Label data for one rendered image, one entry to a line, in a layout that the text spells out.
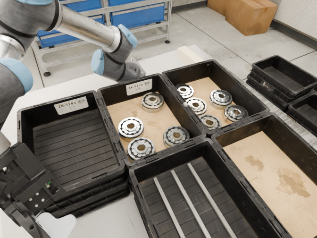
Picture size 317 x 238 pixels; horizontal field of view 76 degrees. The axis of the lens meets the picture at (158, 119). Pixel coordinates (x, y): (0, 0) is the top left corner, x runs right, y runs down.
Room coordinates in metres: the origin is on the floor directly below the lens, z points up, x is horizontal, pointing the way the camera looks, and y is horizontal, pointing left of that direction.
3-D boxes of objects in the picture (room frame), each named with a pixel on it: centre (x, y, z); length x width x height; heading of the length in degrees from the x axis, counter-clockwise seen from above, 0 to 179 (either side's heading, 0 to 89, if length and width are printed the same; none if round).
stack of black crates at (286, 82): (1.31, -0.95, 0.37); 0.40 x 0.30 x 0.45; 31
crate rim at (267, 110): (0.67, -0.22, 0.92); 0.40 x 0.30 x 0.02; 26
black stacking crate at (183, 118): (0.54, 0.05, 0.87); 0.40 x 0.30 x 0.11; 26
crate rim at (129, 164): (0.54, 0.05, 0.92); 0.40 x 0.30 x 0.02; 26
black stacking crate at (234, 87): (0.67, -0.22, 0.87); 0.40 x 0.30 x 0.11; 26
